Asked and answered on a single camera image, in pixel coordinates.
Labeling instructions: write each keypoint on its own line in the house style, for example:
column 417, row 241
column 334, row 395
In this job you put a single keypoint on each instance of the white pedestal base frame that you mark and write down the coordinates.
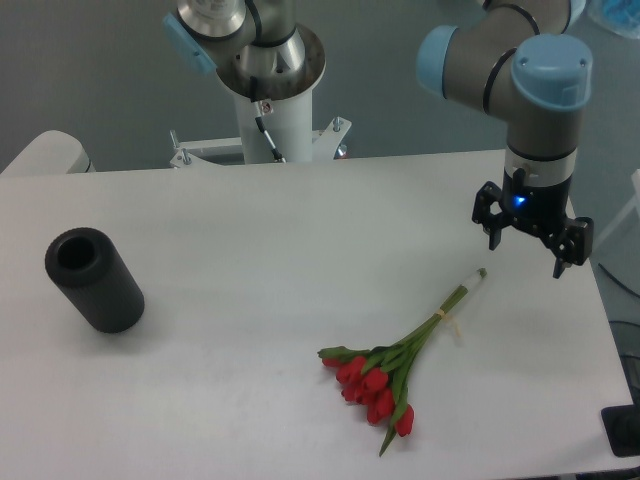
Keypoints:
column 327, row 144

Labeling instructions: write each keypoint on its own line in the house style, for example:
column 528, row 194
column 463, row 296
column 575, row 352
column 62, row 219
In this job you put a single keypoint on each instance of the white rounded chair back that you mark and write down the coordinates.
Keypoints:
column 51, row 153

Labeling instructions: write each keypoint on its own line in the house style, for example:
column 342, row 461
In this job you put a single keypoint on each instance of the blue plastic bag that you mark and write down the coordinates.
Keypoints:
column 618, row 16

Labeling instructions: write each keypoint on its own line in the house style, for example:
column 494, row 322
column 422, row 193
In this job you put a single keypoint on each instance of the white frame at right edge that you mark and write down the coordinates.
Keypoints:
column 631, row 206

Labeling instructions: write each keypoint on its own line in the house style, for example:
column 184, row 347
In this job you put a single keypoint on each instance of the black ribbed cylinder vase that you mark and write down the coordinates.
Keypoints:
column 87, row 268

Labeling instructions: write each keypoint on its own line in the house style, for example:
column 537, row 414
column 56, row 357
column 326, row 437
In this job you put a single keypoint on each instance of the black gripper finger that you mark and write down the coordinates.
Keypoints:
column 571, row 243
column 488, row 213

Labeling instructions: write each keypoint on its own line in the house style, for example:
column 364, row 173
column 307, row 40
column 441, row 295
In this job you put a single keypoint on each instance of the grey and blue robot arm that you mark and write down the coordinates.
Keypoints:
column 518, row 64

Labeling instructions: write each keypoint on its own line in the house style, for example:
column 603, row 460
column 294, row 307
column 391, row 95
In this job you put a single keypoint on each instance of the red tulip bouquet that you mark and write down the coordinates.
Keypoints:
column 378, row 378

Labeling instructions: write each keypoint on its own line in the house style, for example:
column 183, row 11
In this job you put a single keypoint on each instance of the black device at table edge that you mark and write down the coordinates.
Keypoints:
column 622, row 429

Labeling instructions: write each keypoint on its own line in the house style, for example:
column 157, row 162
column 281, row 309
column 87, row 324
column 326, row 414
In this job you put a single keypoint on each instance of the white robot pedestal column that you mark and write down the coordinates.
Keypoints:
column 272, row 88

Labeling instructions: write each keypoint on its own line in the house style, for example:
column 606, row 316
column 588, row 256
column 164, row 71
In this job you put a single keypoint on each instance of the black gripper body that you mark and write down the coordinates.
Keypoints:
column 538, row 211

